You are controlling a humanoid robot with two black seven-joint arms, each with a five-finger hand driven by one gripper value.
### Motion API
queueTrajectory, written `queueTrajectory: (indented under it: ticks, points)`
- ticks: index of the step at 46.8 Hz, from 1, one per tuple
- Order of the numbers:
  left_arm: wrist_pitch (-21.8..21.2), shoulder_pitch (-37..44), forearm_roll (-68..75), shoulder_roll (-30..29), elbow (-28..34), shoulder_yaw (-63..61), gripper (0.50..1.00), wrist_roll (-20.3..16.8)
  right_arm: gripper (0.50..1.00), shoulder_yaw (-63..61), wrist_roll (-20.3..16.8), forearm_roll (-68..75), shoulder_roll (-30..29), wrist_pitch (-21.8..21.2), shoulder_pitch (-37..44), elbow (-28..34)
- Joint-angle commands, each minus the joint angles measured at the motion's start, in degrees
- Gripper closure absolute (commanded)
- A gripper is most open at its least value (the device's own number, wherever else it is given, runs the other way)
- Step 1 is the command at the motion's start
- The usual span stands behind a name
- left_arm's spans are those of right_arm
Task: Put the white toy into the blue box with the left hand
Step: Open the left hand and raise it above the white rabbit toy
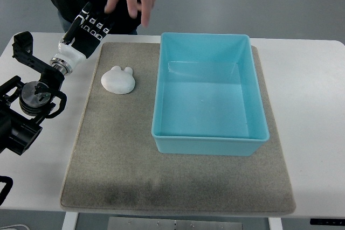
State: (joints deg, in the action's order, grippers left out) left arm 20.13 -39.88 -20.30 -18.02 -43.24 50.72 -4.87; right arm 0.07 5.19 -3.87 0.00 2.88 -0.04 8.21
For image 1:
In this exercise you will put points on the black table control panel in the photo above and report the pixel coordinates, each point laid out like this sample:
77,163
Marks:
327,222

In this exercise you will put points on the grey felt mat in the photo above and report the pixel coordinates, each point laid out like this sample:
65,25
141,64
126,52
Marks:
116,167

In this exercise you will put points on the white rabbit toy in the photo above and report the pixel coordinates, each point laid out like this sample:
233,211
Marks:
118,80

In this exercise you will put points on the metal table base plate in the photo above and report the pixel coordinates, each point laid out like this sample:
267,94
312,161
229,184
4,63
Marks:
146,223

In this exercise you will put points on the blue plastic box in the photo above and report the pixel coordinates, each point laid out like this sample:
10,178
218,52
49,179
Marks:
208,99

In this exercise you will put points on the black object at left edge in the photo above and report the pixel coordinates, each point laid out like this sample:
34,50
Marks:
8,184

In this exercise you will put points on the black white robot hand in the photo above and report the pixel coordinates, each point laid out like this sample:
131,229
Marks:
83,37

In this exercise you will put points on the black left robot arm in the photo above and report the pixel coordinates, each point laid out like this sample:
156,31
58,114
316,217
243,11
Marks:
24,106

